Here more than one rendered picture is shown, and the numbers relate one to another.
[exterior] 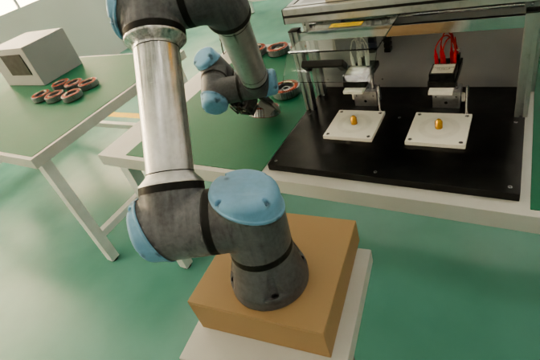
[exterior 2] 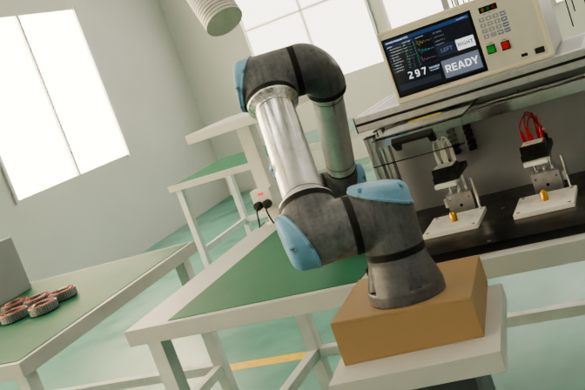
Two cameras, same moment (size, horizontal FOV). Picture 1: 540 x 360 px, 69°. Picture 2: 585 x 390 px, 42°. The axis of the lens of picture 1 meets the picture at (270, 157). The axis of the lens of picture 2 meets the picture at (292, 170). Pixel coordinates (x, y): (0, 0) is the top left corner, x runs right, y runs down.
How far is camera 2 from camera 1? 102 cm
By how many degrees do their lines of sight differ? 29
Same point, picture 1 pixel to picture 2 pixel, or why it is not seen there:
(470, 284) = not seen: outside the picture
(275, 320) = (423, 305)
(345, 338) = (494, 326)
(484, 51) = (571, 131)
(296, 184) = not seen: hidden behind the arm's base
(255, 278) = (398, 267)
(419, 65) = (510, 161)
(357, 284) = (494, 300)
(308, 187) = not seen: hidden behind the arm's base
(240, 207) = (380, 186)
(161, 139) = (297, 162)
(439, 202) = (560, 243)
